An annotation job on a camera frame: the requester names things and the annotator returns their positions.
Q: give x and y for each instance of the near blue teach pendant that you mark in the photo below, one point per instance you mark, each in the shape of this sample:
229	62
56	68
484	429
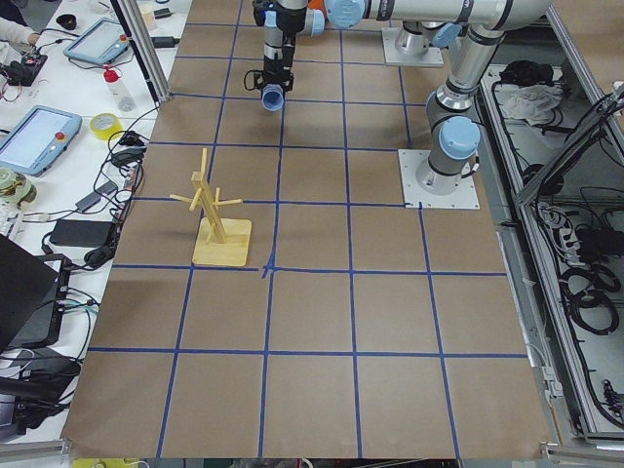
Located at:
39	138

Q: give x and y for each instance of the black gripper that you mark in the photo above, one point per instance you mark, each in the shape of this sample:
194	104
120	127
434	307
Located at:
273	64

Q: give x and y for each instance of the light blue plastic cup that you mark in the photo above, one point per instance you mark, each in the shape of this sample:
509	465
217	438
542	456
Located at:
272	97

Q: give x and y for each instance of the black power adapter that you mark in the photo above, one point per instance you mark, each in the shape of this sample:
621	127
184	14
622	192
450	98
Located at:
80	233

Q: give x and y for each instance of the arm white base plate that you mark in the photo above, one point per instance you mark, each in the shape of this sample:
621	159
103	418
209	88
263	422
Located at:
423	188
403	48

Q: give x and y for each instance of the wooden cup rack stand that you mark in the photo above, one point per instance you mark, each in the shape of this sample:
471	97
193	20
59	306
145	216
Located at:
220	241

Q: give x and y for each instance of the white cloth rag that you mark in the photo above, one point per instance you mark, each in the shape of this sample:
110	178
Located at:
534	104

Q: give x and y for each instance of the clear bottle red cap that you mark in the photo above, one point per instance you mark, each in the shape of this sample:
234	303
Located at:
118	89

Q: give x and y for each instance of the yellow tape roll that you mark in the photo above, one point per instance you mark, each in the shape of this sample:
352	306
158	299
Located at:
106	126

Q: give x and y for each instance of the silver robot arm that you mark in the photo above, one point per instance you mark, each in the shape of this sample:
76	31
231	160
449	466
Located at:
455	136
488	20

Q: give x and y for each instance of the black laptop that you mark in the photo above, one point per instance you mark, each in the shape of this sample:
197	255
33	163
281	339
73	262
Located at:
32	289

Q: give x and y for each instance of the blue teach pendant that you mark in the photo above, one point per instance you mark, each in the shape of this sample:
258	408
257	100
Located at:
101	44
39	138

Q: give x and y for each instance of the far blue teach pendant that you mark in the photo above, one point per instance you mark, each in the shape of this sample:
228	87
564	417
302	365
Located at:
101	44

